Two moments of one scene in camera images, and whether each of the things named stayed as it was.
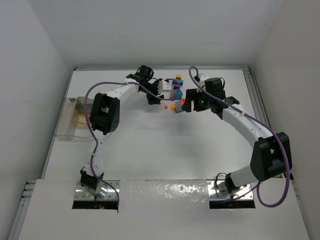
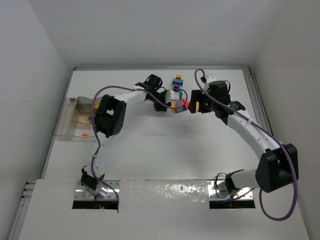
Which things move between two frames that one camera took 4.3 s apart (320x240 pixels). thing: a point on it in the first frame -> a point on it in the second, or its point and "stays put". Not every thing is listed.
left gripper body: [155, 90] -> [162, 100]
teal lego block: [178, 94] stays put
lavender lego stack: [178, 105] stays put
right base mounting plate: [217, 190] stays put
